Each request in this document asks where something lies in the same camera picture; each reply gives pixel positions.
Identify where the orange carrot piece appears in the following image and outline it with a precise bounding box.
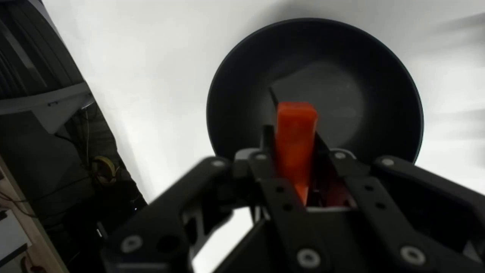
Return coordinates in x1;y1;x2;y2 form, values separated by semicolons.
272;99;319;206

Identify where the yellow round object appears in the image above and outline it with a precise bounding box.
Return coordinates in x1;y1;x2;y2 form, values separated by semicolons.
92;154;121;184

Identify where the white paper sheet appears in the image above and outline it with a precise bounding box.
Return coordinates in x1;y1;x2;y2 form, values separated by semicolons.
42;0;485;273

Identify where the black frying pan orange handle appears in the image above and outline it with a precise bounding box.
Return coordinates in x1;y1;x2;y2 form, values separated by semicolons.
204;16;425;166

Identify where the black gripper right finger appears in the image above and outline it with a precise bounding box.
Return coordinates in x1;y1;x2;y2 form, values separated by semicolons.
307;131;485;273

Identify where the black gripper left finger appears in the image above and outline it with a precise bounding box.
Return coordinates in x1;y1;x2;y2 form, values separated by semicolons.
98;148;325;273

